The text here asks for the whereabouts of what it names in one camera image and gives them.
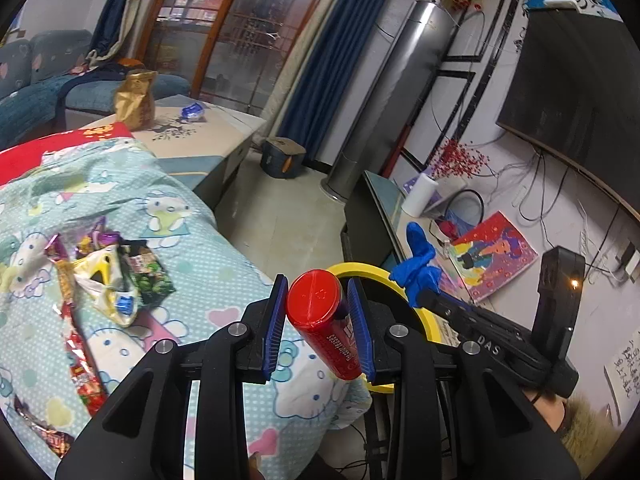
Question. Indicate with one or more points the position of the red candy tube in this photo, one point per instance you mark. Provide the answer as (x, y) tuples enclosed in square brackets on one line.
[(315, 300)]

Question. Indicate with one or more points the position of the silver tower air conditioner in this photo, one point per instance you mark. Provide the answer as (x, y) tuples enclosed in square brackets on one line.
[(395, 95)]

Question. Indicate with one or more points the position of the grey orange floor box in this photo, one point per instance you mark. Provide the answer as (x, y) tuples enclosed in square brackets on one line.
[(282, 157)]

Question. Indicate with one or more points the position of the white handwritten note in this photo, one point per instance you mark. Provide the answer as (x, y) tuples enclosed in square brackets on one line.
[(625, 375)]

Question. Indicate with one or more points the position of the white device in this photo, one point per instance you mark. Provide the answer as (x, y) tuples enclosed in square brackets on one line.
[(561, 3)]

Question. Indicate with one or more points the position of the blue curtain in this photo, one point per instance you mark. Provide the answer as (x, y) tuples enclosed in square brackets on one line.
[(340, 60), (117, 5)]

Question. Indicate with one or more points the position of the dark clothes pile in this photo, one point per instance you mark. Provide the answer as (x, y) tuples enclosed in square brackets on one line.
[(100, 71)]

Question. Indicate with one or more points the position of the black wall television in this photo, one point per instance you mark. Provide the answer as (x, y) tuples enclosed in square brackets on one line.
[(575, 90)]

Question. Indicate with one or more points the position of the person's right forearm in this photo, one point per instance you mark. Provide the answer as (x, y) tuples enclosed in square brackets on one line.
[(590, 425)]

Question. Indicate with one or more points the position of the wooden framed glass door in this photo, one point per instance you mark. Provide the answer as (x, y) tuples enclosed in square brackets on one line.
[(240, 35)]

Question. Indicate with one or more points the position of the beige coffee table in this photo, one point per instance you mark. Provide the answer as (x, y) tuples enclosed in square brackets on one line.
[(210, 140)]

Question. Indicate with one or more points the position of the red cloth bundle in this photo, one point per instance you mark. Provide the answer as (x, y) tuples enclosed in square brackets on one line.
[(450, 225)]

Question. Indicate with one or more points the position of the dark television cabinet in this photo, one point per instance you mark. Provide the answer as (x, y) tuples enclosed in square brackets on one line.
[(375, 195)]

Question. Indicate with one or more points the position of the blue rubber glove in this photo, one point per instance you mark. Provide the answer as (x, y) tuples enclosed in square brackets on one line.
[(420, 270)]

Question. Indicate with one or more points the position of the black green snack packet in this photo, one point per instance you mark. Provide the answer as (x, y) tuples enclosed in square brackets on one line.
[(150, 275)]

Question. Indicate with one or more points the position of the beige curtain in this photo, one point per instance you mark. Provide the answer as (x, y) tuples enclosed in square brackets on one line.
[(142, 15), (295, 70)]

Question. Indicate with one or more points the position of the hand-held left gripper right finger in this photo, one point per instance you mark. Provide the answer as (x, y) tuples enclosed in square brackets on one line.
[(359, 330)]

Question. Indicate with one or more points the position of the blue crumpled wrapper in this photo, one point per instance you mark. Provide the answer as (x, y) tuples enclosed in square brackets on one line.
[(193, 112)]

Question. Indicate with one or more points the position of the black round hoop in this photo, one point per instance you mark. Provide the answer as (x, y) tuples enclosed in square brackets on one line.
[(481, 205)]

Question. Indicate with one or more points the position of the red snack wrapper strip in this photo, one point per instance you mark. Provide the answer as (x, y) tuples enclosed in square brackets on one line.
[(82, 380)]

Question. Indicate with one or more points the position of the blue patterned sofa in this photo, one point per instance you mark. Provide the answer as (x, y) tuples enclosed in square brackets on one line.
[(30, 100)]

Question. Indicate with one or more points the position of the white paper towel roll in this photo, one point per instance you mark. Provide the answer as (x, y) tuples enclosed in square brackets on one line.
[(420, 195)]

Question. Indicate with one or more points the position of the red berry branches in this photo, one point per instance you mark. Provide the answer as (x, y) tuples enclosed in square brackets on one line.
[(460, 160)]

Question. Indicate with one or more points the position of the red blanket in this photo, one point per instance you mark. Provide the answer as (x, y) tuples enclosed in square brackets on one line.
[(50, 152)]

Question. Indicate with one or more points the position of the yellow rimmed trash bin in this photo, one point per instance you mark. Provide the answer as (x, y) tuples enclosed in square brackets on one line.
[(360, 266)]

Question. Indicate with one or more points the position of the white yellow snack packet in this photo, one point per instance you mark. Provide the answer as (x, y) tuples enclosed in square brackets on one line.
[(107, 285)]

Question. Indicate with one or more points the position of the person's left hand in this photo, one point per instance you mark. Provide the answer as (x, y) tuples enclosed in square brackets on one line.
[(255, 465)]

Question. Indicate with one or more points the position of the colourful figure painting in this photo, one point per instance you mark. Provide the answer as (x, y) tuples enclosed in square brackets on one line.
[(495, 255)]

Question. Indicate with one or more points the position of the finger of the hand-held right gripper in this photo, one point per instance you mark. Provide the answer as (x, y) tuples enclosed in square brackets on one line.
[(435, 306)]

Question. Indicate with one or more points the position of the gold paper bag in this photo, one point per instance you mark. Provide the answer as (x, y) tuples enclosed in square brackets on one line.
[(135, 102)]

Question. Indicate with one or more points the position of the light blue cartoon cat blanket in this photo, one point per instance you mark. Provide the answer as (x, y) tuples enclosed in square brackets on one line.
[(200, 260)]

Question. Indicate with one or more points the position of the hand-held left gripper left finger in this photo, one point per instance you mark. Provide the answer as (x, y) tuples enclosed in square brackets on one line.
[(272, 330)]

